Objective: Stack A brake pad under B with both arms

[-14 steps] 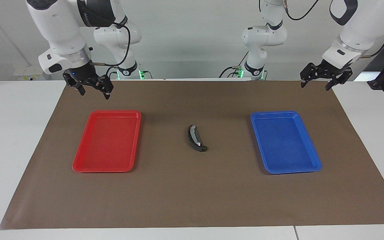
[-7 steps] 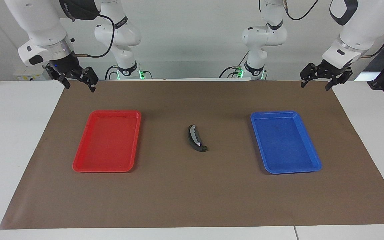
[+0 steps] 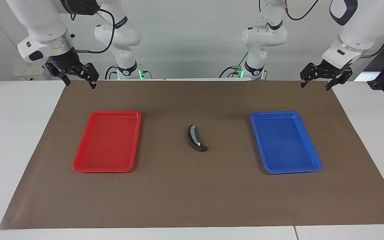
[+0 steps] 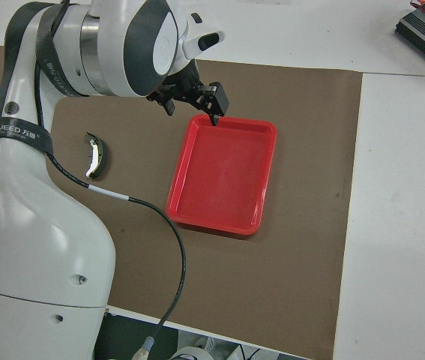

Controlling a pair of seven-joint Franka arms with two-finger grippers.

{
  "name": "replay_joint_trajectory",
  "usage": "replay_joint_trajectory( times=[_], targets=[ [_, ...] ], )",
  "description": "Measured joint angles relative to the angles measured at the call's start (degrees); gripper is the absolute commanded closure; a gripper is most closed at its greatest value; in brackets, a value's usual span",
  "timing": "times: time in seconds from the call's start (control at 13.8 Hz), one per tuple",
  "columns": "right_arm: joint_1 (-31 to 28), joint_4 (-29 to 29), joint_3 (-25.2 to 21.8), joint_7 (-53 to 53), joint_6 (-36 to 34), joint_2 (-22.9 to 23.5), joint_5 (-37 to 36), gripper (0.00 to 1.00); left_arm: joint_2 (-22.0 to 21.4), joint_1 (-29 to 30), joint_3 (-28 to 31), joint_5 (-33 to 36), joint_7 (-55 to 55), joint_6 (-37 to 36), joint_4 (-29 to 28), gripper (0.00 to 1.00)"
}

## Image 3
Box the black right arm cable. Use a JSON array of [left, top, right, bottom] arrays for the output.
[[72, 8, 116, 54]]

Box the red plastic tray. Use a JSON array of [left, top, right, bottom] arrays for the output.
[[72, 110, 142, 173]]

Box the black base cable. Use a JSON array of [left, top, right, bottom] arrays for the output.
[[105, 65, 119, 80], [224, 50, 249, 79]]

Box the brown table mat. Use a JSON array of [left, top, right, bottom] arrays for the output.
[[0, 79, 384, 230]]

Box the curved brake shoe metal lever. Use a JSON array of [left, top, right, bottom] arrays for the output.
[[187, 124, 206, 150]]

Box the blue plastic tray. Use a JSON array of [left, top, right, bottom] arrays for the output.
[[250, 111, 322, 174]]

